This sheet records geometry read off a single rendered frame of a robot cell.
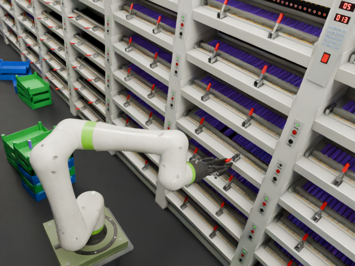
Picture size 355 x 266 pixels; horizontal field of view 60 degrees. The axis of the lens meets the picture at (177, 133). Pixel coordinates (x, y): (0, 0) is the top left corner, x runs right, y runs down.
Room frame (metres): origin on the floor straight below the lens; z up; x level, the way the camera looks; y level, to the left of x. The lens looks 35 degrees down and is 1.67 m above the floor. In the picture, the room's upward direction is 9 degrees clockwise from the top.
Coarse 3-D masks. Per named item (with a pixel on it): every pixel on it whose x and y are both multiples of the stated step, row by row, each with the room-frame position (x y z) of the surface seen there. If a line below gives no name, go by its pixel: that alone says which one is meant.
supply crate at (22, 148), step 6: (54, 126) 1.70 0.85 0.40; (48, 132) 1.66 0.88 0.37; (30, 138) 1.56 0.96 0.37; (36, 138) 1.59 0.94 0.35; (42, 138) 1.63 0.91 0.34; (18, 144) 1.50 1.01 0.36; (24, 144) 1.53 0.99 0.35; (36, 144) 1.57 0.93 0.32; (18, 150) 1.43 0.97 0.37; (24, 150) 1.49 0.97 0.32; (30, 150) 1.50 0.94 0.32; (24, 156) 1.38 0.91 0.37
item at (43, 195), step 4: (72, 176) 1.58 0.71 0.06; (72, 180) 1.58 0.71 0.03; (24, 184) 1.45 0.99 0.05; (24, 188) 1.45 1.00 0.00; (28, 188) 1.42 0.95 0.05; (28, 192) 1.42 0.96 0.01; (32, 192) 1.39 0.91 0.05; (44, 192) 1.40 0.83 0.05; (32, 196) 1.39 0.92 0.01; (36, 196) 1.36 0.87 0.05; (40, 196) 1.38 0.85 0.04; (44, 196) 1.40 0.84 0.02; (36, 200) 1.36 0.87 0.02; (40, 200) 1.37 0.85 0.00
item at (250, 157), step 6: (192, 114) 1.48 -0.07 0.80; (198, 120) 1.44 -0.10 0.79; (204, 126) 1.40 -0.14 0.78; (210, 126) 1.38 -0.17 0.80; (216, 132) 1.33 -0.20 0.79; (222, 138) 1.30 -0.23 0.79; (228, 138) 1.29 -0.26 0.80; (228, 144) 1.27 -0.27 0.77; (234, 144) 1.25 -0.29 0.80; (240, 150) 1.21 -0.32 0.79; (246, 156) 1.18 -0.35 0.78; (252, 156) 1.17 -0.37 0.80; (252, 162) 1.15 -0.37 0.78; (258, 162) 1.14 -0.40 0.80; (264, 168) 1.11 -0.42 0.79
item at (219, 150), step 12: (192, 108) 1.54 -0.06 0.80; (180, 120) 1.46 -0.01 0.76; (192, 120) 1.46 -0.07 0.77; (192, 132) 1.36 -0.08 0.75; (204, 132) 1.36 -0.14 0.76; (204, 144) 1.30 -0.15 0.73; (216, 144) 1.28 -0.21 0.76; (228, 156) 1.20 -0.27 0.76; (240, 168) 1.12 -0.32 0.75; (252, 168) 1.12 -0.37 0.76; (252, 180) 1.07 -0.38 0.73
